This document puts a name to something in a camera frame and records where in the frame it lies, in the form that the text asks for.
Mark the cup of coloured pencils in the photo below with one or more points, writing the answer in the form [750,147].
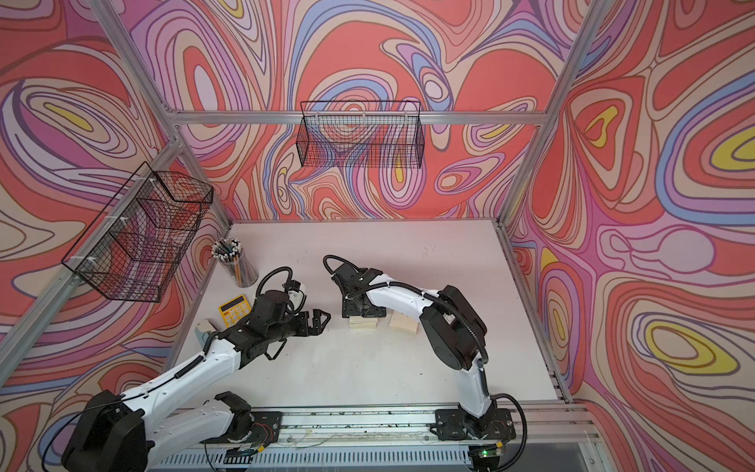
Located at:
[231,255]

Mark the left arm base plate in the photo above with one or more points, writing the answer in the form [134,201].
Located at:
[256,428]

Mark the wire basket black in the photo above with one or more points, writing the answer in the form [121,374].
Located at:
[133,253]
[361,134]

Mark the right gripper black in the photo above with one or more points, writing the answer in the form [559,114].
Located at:
[348,310]

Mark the yellow calculator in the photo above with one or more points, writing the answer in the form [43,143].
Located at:
[234,310]

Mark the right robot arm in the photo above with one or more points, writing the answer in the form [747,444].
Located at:
[454,329]

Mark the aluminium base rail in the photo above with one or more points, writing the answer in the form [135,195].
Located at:
[549,438]

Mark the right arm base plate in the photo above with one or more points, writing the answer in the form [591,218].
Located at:
[458,425]

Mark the back wire basket black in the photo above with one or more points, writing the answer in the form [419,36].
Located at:
[361,134]

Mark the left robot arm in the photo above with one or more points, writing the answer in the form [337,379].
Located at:
[139,428]

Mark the left wire basket black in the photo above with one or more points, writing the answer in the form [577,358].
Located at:
[133,253]

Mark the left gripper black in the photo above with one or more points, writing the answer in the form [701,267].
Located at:
[318,326]

